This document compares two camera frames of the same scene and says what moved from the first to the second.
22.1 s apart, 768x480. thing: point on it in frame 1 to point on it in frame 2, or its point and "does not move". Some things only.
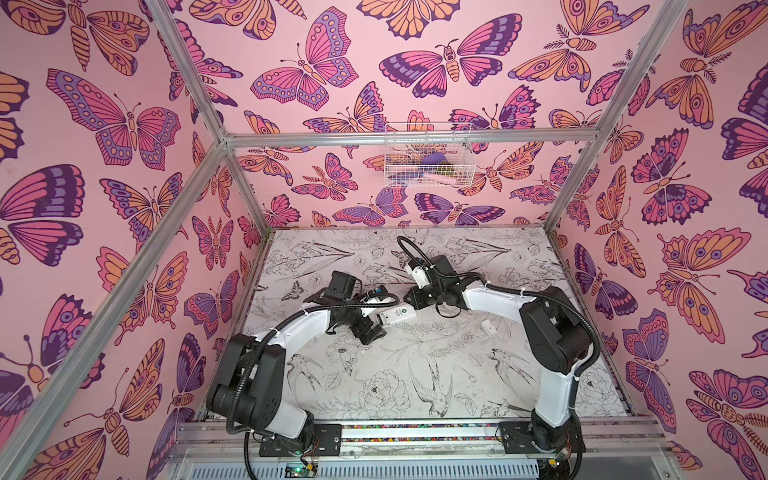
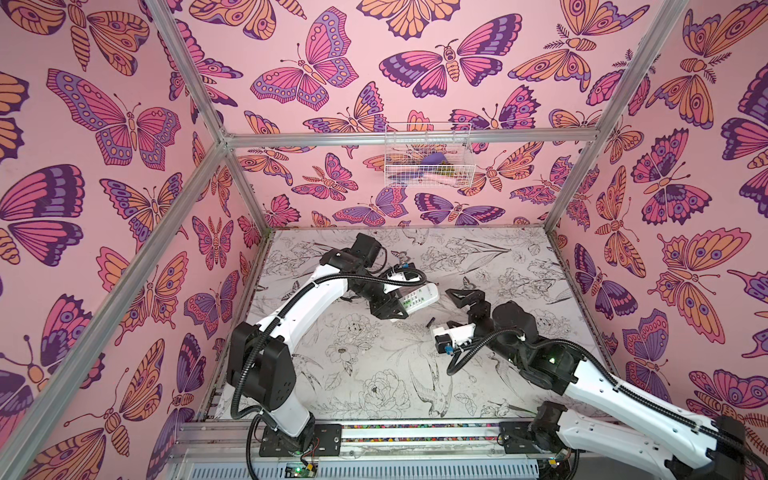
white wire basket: x=428 y=154 does not move
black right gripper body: x=424 y=298 to x=477 y=308
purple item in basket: x=436 y=158 does not move
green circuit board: x=297 y=470 does not move
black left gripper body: x=352 y=317 to x=380 y=304
